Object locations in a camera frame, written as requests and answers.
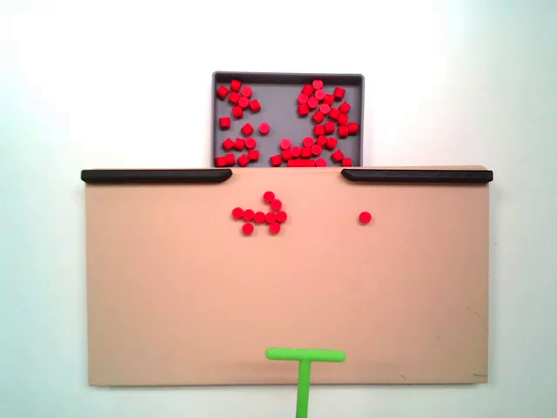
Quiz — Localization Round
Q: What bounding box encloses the green T-shaped pusher tool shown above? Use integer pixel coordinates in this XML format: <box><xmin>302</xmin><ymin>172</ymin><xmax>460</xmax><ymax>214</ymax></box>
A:
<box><xmin>265</xmin><ymin>347</ymin><xmax>347</xmax><ymax>418</ymax></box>

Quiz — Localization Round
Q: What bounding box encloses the black edge rail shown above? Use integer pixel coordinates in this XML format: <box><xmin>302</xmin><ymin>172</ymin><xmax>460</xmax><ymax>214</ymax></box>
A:
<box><xmin>80</xmin><ymin>169</ymin><xmax>233</xmax><ymax>185</ymax></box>
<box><xmin>340</xmin><ymin>169</ymin><xmax>494</xmax><ymax>185</ymax></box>

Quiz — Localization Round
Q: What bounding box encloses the beige rectangular board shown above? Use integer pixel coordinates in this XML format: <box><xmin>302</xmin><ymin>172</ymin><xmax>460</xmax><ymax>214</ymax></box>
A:
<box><xmin>83</xmin><ymin>165</ymin><xmax>491</xmax><ymax>388</ymax></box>

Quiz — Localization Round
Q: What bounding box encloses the grey rectangular tray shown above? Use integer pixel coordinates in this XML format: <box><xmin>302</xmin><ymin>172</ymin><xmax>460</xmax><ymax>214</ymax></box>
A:
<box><xmin>211</xmin><ymin>71</ymin><xmax>366</xmax><ymax>168</ymax></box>

